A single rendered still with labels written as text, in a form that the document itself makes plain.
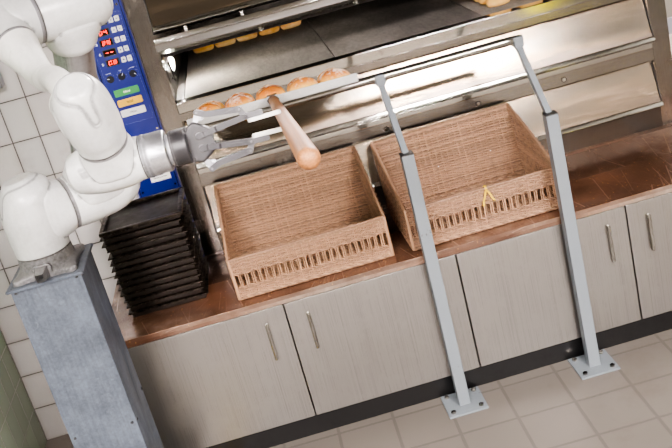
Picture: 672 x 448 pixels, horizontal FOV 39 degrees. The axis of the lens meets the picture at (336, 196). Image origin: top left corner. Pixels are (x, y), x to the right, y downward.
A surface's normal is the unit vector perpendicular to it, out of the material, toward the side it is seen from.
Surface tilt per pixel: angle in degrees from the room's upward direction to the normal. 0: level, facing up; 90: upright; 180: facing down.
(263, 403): 90
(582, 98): 70
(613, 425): 0
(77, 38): 125
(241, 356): 90
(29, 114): 90
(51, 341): 90
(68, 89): 41
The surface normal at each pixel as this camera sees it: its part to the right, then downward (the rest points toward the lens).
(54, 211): 0.58, 0.04
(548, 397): -0.24, -0.91
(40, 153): 0.14, 0.32
